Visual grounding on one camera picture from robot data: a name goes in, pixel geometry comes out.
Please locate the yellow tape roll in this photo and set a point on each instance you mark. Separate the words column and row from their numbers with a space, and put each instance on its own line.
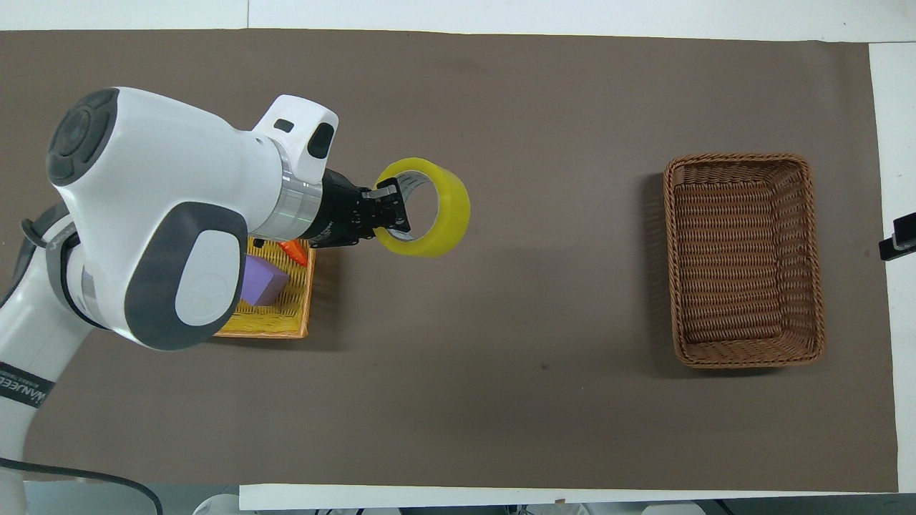
column 451, row 207

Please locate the black stand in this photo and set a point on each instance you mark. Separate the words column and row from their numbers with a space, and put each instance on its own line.
column 900, row 239

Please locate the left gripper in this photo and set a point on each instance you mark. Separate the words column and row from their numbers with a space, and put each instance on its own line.
column 336, row 211

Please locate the brown wicker basket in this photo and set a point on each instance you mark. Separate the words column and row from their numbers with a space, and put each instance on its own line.
column 744, row 265

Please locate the yellow wicker basket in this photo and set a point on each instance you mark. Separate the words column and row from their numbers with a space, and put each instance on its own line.
column 283, row 320

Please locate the orange toy piece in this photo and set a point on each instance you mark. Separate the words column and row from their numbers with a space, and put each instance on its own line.
column 295, row 252

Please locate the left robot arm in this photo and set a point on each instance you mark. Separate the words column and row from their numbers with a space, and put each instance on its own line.
column 150, row 193

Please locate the purple block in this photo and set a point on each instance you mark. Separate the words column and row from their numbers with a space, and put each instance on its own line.
column 261, row 282

